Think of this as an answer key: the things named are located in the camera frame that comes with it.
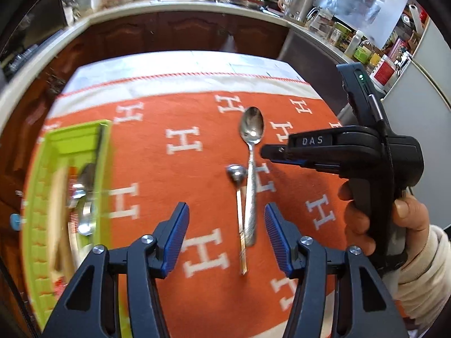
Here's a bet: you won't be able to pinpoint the long silver spoon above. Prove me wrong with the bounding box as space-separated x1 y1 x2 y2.
239 106 264 247

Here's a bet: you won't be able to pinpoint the small silver spoon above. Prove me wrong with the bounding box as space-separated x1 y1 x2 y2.
226 164 248 275

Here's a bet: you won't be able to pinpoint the cream sleeve forearm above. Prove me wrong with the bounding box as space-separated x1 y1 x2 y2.
394 225 451 328

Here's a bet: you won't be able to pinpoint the right hand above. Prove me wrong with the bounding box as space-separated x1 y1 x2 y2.
337 181 431 266

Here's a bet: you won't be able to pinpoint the white refrigerator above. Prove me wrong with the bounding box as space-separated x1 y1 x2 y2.
383 20 451 229

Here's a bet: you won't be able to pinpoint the orange H-pattern cloth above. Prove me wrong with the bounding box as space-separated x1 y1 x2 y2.
27 90 339 337

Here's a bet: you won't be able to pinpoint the red label jar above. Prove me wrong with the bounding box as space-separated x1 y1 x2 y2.
370 55 399 92

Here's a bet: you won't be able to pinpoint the steel dishwasher front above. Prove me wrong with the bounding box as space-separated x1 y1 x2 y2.
277 28 350 114

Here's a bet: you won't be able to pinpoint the green utensil tray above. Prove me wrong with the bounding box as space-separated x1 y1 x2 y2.
21 120 112 328

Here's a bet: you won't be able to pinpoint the light bamboo chopsticks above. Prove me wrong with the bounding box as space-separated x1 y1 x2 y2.
47 166 76 281

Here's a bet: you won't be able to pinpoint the silver spoon in tray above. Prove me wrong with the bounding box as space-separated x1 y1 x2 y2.
70 163 96 200

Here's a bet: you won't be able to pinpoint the steel kettle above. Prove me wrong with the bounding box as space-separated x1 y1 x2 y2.
277 0 313 25

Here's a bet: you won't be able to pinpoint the black handled steel ladle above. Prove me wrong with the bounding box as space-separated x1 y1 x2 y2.
70 124 105 237

